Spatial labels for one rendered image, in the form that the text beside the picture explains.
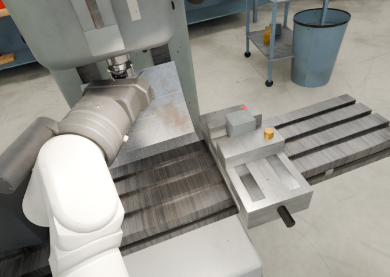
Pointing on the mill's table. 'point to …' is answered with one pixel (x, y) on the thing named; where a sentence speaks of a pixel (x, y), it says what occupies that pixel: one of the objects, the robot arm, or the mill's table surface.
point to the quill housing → (60, 14)
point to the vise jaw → (249, 147)
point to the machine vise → (257, 175)
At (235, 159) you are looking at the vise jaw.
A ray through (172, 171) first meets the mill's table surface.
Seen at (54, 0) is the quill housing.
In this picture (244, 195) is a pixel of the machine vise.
